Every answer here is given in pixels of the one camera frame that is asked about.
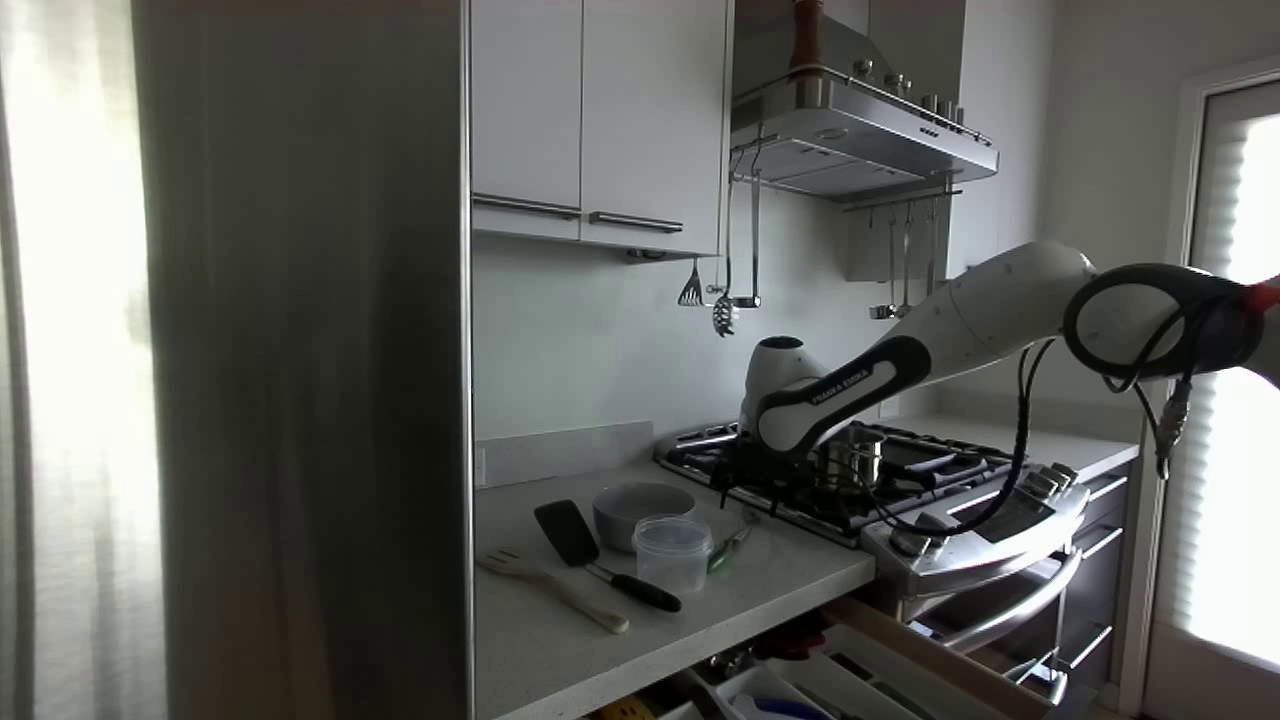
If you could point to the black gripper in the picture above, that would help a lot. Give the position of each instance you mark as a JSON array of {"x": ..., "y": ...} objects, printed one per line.
[{"x": 763, "y": 469}]

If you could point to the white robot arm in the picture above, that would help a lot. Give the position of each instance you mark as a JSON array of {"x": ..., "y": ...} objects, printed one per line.
[{"x": 984, "y": 315}]

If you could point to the stainless steel pot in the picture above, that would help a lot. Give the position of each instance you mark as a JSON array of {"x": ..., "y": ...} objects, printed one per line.
[{"x": 855, "y": 465}]

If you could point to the clear plastic container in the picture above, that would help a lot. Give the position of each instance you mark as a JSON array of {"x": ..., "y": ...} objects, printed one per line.
[{"x": 668, "y": 553}]

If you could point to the silver range knob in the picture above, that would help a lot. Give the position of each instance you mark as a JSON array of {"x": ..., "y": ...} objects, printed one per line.
[
  {"x": 900, "y": 542},
  {"x": 928, "y": 528}
]

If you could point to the hanging metal ladle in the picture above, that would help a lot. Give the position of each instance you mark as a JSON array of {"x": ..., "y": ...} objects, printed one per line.
[{"x": 721, "y": 315}]

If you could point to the black cast iron griddle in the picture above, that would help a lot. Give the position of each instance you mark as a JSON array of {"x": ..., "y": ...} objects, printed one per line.
[{"x": 934, "y": 463}]

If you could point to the hanging triangular utensil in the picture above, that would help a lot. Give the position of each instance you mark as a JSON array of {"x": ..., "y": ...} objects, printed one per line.
[{"x": 688, "y": 295}]

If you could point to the stainless steel gas range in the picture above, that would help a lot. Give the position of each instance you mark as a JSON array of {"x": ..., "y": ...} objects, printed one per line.
[{"x": 934, "y": 561}]

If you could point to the black spatula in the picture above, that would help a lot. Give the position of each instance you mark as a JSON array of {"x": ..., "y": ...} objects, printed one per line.
[{"x": 565, "y": 528}]

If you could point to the white cutlery organizer tray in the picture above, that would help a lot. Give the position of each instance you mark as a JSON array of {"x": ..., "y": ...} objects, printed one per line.
[{"x": 866, "y": 672}]

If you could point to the open wooden kitchen drawer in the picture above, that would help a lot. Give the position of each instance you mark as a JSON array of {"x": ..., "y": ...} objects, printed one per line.
[{"x": 922, "y": 654}]

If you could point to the white spatula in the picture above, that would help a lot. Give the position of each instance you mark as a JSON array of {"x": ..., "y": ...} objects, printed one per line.
[{"x": 514, "y": 565}]

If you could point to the stainless steel range hood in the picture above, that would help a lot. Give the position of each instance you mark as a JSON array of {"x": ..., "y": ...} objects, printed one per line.
[{"x": 855, "y": 133}]

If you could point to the brown pepper grinder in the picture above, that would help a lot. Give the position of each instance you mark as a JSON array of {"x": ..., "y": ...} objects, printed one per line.
[{"x": 807, "y": 33}]

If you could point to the tall dark cabinet panel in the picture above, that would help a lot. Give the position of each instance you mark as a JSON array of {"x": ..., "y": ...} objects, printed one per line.
[{"x": 305, "y": 402}]

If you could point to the bright window blind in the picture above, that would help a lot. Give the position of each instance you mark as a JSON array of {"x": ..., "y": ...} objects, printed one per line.
[{"x": 1240, "y": 535}]

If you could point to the white sheer curtain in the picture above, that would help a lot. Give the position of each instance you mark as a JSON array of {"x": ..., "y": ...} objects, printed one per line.
[{"x": 64, "y": 402}]

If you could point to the white wall cabinet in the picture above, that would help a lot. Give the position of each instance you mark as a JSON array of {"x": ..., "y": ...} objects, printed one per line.
[{"x": 603, "y": 104}]

